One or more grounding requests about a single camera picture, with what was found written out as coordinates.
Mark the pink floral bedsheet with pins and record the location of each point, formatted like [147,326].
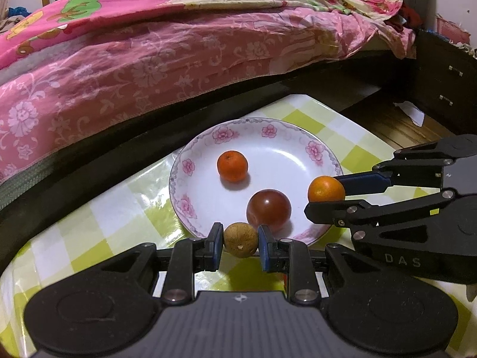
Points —
[149,67]

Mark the pink plastic basket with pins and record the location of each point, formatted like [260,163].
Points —
[452,30]

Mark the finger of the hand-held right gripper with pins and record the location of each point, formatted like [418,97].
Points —
[328,212]
[363,183]

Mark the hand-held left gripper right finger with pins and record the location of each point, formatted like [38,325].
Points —
[264,250]

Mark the white paper scrap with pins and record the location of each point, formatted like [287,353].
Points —
[411,112]

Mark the grey-green mattress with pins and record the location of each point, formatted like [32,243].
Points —
[18,190]

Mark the blue cloth bundle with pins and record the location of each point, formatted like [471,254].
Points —
[16,10]

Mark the brown longan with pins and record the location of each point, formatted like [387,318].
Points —
[240,238]

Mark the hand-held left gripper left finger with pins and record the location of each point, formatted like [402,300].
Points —
[215,249]

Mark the orange mandarin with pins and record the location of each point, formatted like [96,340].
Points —
[233,166]
[326,189]

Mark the large dark red tomato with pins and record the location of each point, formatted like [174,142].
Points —
[268,209]

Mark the white floral-rimmed plate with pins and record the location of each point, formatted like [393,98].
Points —
[283,156]

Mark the red cloth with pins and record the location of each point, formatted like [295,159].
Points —
[408,16]

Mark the green checked plastic tablecloth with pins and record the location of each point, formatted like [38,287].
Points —
[123,209]

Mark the pink cartoon printed quilt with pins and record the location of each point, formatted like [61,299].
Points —
[111,11]

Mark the dark wooden nightstand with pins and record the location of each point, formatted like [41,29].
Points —
[443,78]

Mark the dark wooden bed frame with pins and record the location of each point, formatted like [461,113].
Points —
[111,156]

